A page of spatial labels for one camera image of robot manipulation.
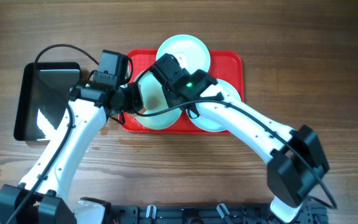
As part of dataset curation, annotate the white plate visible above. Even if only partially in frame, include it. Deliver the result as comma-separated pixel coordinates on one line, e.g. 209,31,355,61
186,79,241,133
134,70,183,131
156,34,211,74

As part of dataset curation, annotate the orange green scrubbing sponge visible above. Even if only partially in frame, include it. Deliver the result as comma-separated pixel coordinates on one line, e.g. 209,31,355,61
139,101,155,114

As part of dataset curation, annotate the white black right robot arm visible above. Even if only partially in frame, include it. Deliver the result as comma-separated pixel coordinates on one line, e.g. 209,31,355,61
149,54,329,223

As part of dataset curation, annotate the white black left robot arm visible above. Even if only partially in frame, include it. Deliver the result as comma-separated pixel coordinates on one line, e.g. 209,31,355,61
0,81,143,223

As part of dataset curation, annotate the red plastic serving tray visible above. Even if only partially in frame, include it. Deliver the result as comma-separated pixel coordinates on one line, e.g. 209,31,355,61
121,49,244,134

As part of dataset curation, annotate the black rectangular water tray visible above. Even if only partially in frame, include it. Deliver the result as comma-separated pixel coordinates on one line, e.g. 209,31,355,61
13,62,81,141

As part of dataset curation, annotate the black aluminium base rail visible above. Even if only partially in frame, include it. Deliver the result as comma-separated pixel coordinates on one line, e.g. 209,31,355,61
110,202,328,224

